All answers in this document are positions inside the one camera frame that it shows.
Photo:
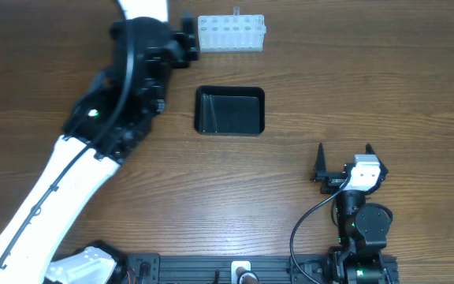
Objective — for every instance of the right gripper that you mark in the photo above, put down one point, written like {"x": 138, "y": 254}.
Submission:
{"x": 331, "y": 182}

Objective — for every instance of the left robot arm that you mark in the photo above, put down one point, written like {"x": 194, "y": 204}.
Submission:
{"x": 77, "y": 185}

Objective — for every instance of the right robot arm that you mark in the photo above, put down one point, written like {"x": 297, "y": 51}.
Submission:
{"x": 369, "y": 225}

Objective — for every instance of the black tray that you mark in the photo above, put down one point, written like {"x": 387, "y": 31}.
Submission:
{"x": 239, "y": 114}

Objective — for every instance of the white test tube rack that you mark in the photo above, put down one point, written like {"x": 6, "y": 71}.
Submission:
{"x": 231, "y": 39}

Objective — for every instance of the mounting rail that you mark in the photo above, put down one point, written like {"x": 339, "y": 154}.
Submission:
{"x": 195, "y": 270}

